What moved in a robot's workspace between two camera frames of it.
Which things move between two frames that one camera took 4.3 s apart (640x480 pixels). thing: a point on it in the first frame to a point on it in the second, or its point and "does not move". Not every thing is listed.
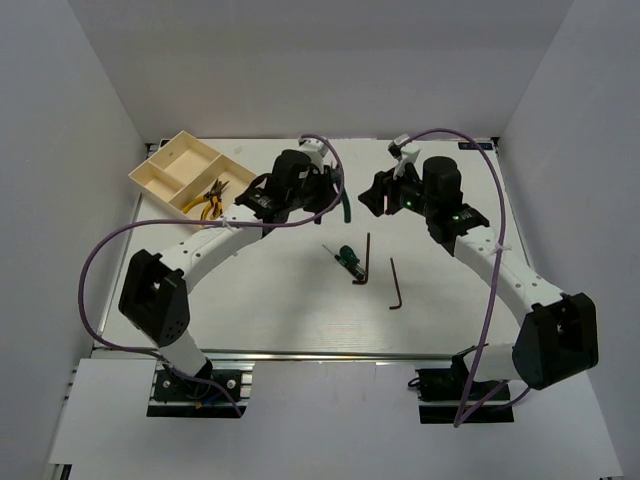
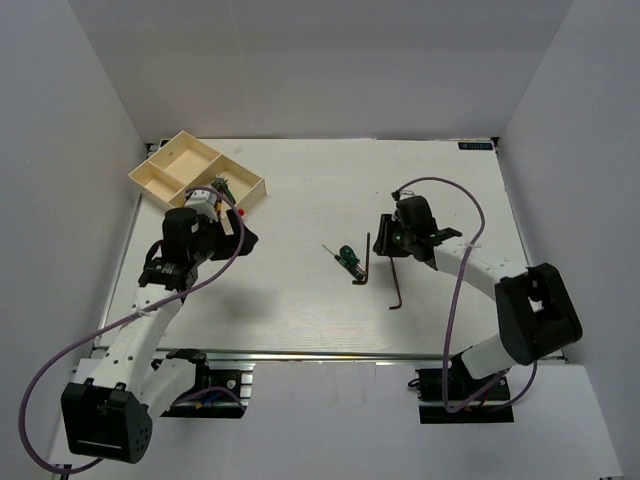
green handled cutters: (346, 205) to (222, 185)
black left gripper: (326, 191) to (204, 223)
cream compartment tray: (185, 169) does not move
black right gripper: (384, 184) to (383, 245)
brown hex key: (397, 287) does not move
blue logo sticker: (470, 146) does not move
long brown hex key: (364, 282) does not move
